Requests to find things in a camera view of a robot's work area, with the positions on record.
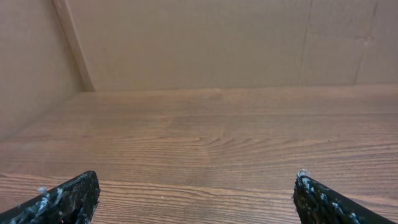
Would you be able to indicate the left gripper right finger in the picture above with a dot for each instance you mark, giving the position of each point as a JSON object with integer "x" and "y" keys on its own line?
{"x": 318, "y": 204}

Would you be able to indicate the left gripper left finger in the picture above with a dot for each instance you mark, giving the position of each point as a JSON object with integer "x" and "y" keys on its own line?
{"x": 73, "y": 201}

